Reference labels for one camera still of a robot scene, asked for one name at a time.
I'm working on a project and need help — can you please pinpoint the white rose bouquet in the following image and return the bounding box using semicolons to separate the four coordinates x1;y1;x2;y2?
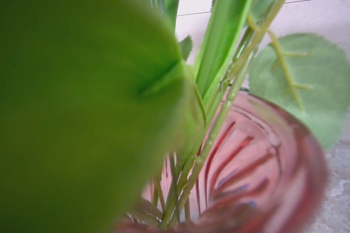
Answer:
0;1;206;233

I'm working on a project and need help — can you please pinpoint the light blue carnation stem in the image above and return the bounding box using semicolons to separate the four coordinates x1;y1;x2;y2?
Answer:
156;1;284;230

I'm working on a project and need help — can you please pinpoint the dark red glass vase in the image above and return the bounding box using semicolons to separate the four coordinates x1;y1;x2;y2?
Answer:
116;91;328;233

